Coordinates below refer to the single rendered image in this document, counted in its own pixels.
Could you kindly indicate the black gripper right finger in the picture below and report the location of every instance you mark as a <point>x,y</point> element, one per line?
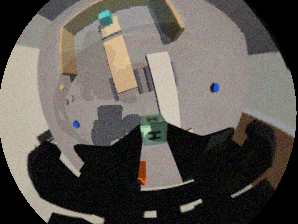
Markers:
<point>189,149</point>

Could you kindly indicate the small blue block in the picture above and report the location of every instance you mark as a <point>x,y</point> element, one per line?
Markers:
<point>76,124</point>
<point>215,87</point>

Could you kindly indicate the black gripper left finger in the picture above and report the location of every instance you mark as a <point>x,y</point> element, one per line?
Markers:
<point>124,155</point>

